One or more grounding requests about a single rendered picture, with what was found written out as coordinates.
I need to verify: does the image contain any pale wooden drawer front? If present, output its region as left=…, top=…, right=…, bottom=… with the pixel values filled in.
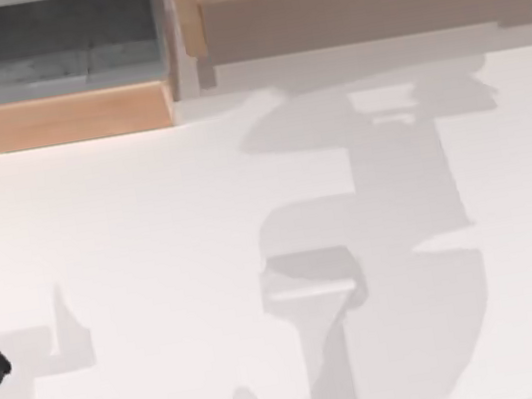
left=0, top=76, right=179, bottom=154

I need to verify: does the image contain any grey pierced drawer inside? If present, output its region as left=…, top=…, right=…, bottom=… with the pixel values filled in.
left=0, top=0, right=183, bottom=107

